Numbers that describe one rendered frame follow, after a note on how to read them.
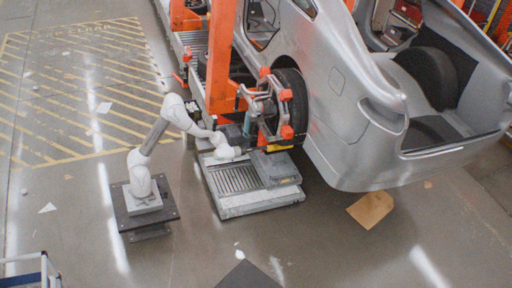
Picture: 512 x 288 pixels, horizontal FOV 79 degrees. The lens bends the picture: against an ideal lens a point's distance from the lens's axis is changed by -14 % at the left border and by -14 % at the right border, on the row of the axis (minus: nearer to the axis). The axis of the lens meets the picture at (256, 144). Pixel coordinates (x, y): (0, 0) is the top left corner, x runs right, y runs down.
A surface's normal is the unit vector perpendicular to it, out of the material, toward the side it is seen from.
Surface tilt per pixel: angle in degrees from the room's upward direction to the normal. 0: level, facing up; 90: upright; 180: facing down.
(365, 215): 1
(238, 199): 0
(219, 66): 90
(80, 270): 0
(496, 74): 70
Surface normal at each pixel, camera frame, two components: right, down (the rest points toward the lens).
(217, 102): 0.36, 0.65
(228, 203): 0.13, -0.75
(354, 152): -0.70, 0.40
